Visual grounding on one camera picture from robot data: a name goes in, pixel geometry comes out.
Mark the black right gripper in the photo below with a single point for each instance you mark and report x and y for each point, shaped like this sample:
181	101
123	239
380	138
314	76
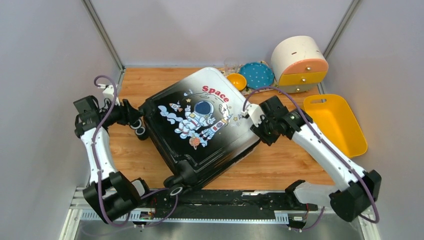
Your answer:
268	140

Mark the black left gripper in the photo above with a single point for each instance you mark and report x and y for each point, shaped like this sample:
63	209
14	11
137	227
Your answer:
128	113

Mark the black white space suitcase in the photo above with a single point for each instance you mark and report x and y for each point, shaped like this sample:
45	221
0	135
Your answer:
196	124

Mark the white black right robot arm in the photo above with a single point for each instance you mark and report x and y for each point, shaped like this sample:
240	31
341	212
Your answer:
354	189

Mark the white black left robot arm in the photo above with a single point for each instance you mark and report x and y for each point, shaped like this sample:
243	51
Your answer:
109	193

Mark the floral placemat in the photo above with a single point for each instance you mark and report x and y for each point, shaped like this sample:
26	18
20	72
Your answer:
248	91

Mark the blue dotted plate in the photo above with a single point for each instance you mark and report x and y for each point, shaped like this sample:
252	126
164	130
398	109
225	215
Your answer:
257	75

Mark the small yellow bowl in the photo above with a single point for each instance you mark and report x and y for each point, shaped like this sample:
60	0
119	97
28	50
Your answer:
237	80

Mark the yellow plastic basket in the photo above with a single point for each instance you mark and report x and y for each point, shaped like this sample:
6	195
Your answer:
336	120

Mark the cream round drawer cabinet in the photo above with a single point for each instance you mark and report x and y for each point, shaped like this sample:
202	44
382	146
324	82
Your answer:
298	64

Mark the clear drinking glass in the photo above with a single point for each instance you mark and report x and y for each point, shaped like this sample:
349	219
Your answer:
231	66

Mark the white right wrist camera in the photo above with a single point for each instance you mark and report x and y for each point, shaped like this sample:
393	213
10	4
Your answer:
255	113

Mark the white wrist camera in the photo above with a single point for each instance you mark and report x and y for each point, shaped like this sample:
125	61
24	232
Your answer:
255	113
108	92

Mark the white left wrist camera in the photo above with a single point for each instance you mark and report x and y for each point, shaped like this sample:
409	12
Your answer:
108	92

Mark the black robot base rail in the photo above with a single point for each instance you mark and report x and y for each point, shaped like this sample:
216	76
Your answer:
224	206

